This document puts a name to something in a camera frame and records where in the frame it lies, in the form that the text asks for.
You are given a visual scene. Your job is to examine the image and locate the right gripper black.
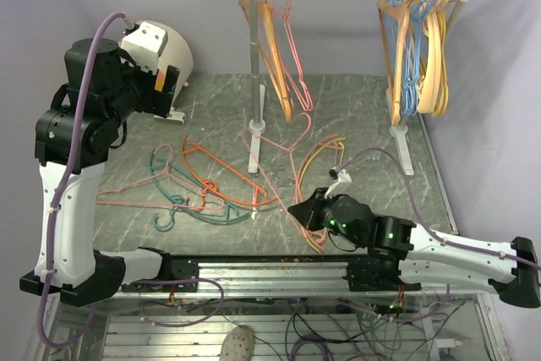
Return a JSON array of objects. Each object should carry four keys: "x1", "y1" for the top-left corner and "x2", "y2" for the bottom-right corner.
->
[{"x1": 288, "y1": 187, "x2": 363, "y2": 248}]

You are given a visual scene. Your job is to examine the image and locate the pink plastic curved hanger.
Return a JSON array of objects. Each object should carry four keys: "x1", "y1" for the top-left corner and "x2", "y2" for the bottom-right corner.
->
[{"x1": 293, "y1": 132, "x2": 347, "y2": 252}]

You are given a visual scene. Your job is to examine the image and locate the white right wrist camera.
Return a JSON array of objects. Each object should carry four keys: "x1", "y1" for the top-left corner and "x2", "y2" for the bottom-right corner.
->
[{"x1": 325, "y1": 168, "x2": 352, "y2": 199}]

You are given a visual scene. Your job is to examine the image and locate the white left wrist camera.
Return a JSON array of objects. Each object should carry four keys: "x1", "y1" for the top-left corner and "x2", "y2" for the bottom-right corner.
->
[{"x1": 120, "y1": 21, "x2": 167, "y2": 74}]

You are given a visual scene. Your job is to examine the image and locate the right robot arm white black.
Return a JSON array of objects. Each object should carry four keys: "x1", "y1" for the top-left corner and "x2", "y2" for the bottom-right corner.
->
[{"x1": 287, "y1": 188, "x2": 540, "y2": 309}]

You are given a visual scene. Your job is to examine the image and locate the hung blue hangers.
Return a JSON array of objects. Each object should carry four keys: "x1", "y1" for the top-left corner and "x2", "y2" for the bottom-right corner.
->
[{"x1": 384, "y1": 0, "x2": 427, "y2": 118}]

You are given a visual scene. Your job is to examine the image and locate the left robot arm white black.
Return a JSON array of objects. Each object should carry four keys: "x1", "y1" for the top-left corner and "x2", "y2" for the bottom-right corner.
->
[{"x1": 19, "y1": 39, "x2": 180, "y2": 307}]

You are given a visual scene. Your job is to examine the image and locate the aluminium mounting rail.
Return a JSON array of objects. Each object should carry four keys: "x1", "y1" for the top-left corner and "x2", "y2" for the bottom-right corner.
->
[{"x1": 117, "y1": 255, "x2": 491, "y2": 298}]

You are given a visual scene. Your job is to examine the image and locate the white perforated shoe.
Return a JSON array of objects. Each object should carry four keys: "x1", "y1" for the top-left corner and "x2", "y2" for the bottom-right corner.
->
[{"x1": 219, "y1": 325, "x2": 255, "y2": 361}]

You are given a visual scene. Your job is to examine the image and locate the metal clothes rack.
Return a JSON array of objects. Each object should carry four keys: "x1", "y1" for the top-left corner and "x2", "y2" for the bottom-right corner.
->
[{"x1": 239, "y1": 0, "x2": 469, "y2": 175}]

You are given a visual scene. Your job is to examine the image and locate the hung beige hangers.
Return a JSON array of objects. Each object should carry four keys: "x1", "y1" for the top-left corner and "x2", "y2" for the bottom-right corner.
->
[{"x1": 417, "y1": 0, "x2": 451, "y2": 117}]

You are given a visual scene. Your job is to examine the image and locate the round beige drawer box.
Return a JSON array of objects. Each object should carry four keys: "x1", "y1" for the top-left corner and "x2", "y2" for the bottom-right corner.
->
[{"x1": 119, "y1": 20, "x2": 194, "y2": 103}]

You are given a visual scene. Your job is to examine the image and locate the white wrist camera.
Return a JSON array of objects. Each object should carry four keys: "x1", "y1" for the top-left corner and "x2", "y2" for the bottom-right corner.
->
[
  {"x1": 120, "y1": 21, "x2": 167, "y2": 74},
  {"x1": 325, "y1": 168, "x2": 352, "y2": 199}
]

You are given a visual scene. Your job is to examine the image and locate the brown wooden hanger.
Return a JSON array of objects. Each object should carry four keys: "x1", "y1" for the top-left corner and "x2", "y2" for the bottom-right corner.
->
[{"x1": 256, "y1": 0, "x2": 293, "y2": 123}]

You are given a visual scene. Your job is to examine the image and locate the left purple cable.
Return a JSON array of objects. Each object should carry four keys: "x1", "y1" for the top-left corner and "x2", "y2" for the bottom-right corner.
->
[{"x1": 36, "y1": 11, "x2": 128, "y2": 349}]

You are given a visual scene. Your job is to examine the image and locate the hung yellow hangers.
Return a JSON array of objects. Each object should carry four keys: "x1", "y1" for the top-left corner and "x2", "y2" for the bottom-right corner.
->
[{"x1": 418, "y1": 10, "x2": 450, "y2": 117}]

